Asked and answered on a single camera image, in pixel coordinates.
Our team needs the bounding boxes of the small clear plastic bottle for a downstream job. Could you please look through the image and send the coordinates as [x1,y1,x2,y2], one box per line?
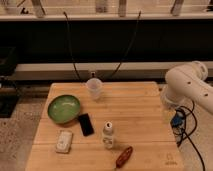
[102,122,114,149]

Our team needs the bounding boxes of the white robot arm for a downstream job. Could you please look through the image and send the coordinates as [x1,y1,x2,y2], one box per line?
[161,61,213,115]

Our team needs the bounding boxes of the translucent plastic cup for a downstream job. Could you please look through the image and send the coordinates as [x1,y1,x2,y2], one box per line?
[86,78,102,100]

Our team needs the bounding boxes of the black smartphone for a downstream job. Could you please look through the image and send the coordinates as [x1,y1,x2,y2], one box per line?
[78,114,94,136]

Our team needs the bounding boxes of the green bowl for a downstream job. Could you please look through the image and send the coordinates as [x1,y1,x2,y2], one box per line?
[47,95,81,124]

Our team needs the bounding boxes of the white rectangular box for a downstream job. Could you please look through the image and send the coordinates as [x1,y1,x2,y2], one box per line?
[56,130,73,153]

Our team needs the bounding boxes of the blue connector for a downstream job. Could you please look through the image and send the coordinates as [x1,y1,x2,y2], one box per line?
[170,112,184,127]

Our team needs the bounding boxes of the black equipment at left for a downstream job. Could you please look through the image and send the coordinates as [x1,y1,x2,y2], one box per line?
[0,46,19,118]

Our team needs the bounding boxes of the right black hanging cable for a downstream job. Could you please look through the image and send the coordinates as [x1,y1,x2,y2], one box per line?
[105,10,142,80]

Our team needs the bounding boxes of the black hanging cable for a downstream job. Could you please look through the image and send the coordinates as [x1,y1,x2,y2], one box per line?
[62,11,83,82]
[105,10,142,80]

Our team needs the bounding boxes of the left black hanging cable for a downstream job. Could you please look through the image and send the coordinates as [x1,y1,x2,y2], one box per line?
[62,11,83,82]

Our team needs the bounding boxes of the black cables beside table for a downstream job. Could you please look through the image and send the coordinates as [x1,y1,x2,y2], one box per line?
[171,99,207,171]

